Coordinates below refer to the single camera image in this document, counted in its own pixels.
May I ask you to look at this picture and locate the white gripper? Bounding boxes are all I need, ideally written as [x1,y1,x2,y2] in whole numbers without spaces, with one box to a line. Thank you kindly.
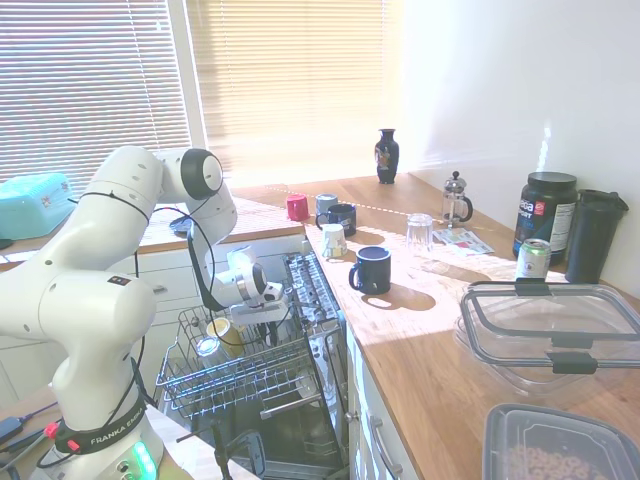
[229,297,292,347]

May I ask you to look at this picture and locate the yellow mug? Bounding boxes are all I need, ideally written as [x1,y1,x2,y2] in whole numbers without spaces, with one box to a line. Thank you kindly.
[206,318,247,359]

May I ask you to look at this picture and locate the white patterned mug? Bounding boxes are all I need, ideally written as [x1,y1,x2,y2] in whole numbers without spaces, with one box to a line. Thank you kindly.
[320,223,348,260]

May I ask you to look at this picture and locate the open dishwasher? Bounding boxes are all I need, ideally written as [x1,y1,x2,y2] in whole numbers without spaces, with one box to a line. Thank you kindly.
[164,249,352,480]

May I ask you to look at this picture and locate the plain dark blue mug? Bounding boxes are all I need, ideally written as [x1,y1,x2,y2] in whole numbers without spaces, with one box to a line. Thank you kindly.
[348,245,393,295]

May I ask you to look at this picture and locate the pink mug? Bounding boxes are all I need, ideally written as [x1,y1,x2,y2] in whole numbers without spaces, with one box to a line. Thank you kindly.
[285,193,309,222]

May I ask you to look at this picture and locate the dark blue speckled enamel mug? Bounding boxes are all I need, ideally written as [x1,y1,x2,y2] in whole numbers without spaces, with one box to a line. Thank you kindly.
[315,203,358,238]

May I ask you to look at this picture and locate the light blue grey mug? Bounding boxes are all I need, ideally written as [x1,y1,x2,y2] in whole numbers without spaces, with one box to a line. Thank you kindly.
[314,192,342,221]

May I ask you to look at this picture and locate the dark blue painted vase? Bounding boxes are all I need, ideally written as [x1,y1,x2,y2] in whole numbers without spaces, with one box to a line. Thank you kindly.
[374,128,401,186]

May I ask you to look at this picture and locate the printed paper leaflet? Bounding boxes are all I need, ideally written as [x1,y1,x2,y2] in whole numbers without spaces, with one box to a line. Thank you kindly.
[432,227,496,258]

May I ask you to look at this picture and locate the glass french press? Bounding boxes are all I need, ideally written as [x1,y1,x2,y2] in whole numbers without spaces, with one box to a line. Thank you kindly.
[442,170,474,229]

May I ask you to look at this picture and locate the clear plastic container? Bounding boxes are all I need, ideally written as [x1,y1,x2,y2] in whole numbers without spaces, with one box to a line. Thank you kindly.
[453,314,640,412]

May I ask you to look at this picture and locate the window venetian blind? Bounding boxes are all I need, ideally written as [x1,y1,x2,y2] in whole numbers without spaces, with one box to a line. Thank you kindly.
[0,0,194,184]
[185,0,404,154]

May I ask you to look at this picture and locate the turquoise plastic basket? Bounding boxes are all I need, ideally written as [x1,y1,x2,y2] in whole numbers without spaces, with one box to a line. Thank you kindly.
[0,172,76,242]

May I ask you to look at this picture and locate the white drink can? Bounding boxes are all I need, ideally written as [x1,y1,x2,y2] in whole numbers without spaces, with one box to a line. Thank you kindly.
[515,238,552,284]

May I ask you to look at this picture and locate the black protein powder tub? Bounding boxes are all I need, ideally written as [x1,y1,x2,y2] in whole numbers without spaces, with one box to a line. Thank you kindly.
[512,171,580,267]

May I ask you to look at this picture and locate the grey container with cereal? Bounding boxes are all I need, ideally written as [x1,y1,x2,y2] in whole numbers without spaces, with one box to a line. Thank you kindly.
[482,402,640,480]

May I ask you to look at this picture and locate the black shaker bottle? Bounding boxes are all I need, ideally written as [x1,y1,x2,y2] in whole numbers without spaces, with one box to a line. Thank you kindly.
[564,188,630,285]

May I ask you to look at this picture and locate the wire dishwasher rack with mugs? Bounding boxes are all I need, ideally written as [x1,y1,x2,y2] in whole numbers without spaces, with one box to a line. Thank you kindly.
[154,304,346,426]

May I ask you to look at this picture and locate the empty wire dishwasher rack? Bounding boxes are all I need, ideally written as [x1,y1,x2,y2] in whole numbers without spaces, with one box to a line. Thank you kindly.
[282,251,342,326]

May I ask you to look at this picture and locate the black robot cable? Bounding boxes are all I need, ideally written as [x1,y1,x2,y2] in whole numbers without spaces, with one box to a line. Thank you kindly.
[133,203,222,312]

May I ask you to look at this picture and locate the black camera stand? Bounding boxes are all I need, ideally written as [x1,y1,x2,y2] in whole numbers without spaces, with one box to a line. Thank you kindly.
[177,418,265,480]

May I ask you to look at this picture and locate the metal cabinet bar handle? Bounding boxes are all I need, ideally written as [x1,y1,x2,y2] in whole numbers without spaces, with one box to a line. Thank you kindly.
[368,414,404,477]

